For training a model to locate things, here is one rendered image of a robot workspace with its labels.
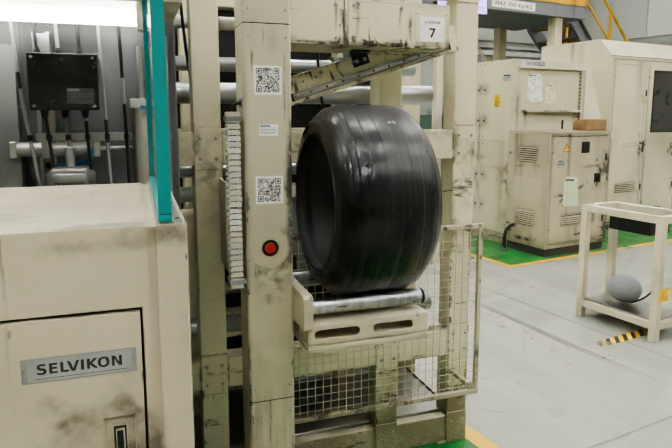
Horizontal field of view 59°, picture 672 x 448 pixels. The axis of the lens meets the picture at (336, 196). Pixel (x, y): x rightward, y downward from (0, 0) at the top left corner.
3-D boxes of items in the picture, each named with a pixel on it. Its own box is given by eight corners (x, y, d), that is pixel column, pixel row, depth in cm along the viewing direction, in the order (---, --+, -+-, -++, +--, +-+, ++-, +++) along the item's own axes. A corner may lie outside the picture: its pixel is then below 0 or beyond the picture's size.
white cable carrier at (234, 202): (231, 289, 160) (226, 111, 153) (228, 284, 164) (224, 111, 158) (247, 287, 161) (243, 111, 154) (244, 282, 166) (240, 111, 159)
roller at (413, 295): (308, 318, 159) (308, 302, 158) (304, 312, 163) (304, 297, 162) (425, 304, 170) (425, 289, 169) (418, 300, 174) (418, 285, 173)
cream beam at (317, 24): (274, 43, 179) (273, -7, 177) (258, 51, 203) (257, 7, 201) (450, 50, 198) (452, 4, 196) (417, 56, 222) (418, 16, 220)
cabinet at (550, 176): (545, 258, 584) (552, 131, 566) (503, 247, 634) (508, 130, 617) (606, 248, 626) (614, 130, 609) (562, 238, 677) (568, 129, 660)
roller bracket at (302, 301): (303, 333, 155) (303, 297, 153) (270, 290, 192) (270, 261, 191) (315, 332, 156) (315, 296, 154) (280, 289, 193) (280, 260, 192)
